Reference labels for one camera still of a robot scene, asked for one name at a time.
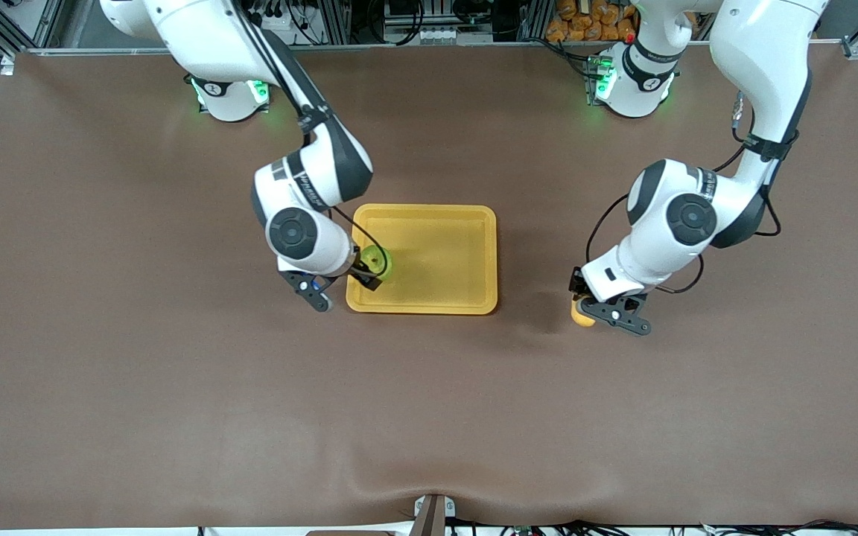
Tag green apple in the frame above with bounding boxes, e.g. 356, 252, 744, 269
358, 246, 393, 283

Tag yellow plastic tray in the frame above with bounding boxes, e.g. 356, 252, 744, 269
346, 203, 499, 316

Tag brown table mat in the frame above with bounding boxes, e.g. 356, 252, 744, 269
0, 41, 858, 531

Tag white power strip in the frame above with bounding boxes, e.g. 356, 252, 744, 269
261, 6, 305, 47

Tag orange bagged goods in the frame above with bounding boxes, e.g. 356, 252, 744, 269
545, 0, 640, 43

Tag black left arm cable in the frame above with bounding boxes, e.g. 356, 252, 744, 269
584, 89, 784, 296

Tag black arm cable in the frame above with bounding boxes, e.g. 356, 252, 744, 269
228, 0, 393, 281
584, 89, 784, 296

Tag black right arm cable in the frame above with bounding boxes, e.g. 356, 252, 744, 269
228, 0, 393, 281

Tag aluminium table edge rail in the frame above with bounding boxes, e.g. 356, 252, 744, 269
25, 37, 847, 57

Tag black floor cables bundle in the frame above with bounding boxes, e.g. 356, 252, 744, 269
500, 519, 858, 536

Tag metal table clamp bracket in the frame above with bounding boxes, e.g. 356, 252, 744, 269
412, 494, 457, 536

